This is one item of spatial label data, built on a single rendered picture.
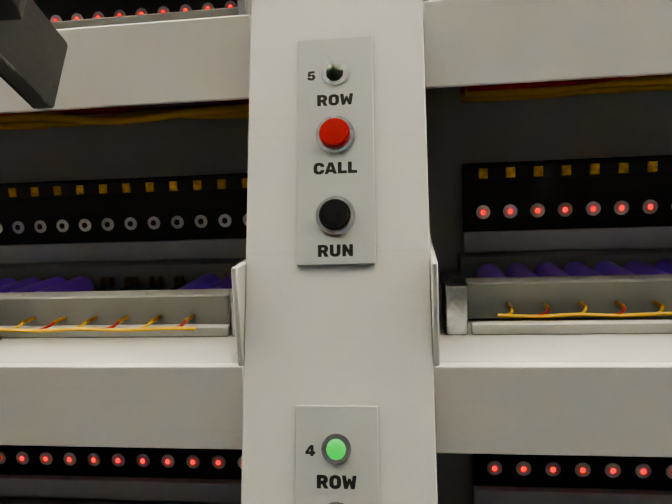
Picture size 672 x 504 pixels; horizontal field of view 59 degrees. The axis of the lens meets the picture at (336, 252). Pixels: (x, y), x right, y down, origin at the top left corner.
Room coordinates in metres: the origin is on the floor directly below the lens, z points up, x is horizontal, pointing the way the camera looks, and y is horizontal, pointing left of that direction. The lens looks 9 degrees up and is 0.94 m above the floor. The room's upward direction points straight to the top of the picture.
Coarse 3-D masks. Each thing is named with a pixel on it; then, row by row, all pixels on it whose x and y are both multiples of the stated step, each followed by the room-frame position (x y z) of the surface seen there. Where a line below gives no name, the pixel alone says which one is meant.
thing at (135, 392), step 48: (192, 240) 0.48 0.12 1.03; (240, 240) 0.48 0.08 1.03; (240, 288) 0.30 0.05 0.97; (240, 336) 0.30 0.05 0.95; (0, 384) 0.32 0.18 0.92; (48, 384) 0.32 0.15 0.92; (96, 384) 0.32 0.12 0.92; (144, 384) 0.31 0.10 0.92; (192, 384) 0.31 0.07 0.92; (240, 384) 0.31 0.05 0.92; (0, 432) 0.33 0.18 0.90; (48, 432) 0.33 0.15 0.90; (96, 432) 0.32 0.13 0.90; (144, 432) 0.32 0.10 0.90; (192, 432) 0.32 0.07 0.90; (240, 432) 0.31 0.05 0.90
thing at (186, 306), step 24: (0, 312) 0.37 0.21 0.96; (24, 312) 0.37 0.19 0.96; (48, 312) 0.37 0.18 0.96; (72, 312) 0.37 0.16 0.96; (96, 312) 0.37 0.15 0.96; (120, 312) 0.36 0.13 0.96; (144, 312) 0.36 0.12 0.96; (168, 312) 0.36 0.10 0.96; (192, 312) 0.36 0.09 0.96; (216, 312) 0.36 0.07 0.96
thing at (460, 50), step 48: (432, 0) 0.29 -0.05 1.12; (480, 0) 0.29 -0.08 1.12; (528, 0) 0.29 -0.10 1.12; (576, 0) 0.28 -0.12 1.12; (624, 0) 0.28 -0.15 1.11; (432, 48) 0.30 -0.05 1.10; (480, 48) 0.30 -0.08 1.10; (528, 48) 0.29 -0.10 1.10; (576, 48) 0.29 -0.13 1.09; (624, 48) 0.29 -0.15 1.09; (480, 96) 0.42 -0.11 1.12; (528, 96) 0.44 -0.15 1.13
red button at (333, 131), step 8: (328, 120) 0.29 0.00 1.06; (336, 120) 0.29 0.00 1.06; (320, 128) 0.29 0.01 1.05; (328, 128) 0.29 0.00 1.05; (336, 128) 0.29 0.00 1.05; (344, 128) 0.29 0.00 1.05; (320, 136) 0.29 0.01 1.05; (328, 136) 0.29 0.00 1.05; (336, 136) 0.29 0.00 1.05; (344, 136) 0.29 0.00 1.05; (328, 144) 0.29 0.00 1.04; (336, 144) 0.29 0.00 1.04; (344, 144) 0.29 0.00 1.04
